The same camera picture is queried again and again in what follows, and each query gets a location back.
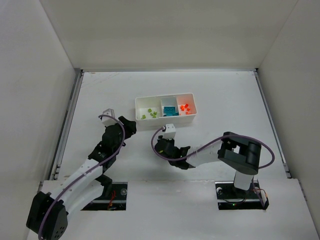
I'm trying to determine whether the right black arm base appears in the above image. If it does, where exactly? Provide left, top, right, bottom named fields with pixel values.
left=215, top=180, right=270, bottom=211

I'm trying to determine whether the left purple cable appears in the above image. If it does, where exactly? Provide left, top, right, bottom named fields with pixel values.
left=37, top=113, right=126, bottom=240

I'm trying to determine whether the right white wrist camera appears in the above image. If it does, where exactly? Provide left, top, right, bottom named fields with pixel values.
left=162, top=123, right=176, bottom=140

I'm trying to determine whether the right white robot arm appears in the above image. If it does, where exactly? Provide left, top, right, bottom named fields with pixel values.
left=151, top=132, right=262, bottom=191

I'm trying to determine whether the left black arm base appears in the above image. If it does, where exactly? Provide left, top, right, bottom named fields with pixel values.
left=82, top=182, right=128, bottom=211

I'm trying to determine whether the long teal lego brick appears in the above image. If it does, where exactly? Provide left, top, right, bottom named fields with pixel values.
left=163, top=106, right=177, bottom=113

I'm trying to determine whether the square teal lego brick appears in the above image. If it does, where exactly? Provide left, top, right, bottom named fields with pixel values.
left=163, top=112, right=180, bottom=117

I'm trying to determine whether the purple cable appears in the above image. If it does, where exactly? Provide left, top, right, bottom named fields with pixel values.
left=150, top=126, right=276, bottom=171
left=37, top=113, right=126, bottom=240

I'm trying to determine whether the white three-compartment container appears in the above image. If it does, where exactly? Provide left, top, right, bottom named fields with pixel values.
left=135, top=93, right=197, bottom=128

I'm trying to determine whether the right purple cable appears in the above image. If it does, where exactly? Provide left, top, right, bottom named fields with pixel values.
left=150, top=126, right=276, bottom=171

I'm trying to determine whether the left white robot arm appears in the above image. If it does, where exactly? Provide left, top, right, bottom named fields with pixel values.
left=26, top=114, right=137, bottom=240

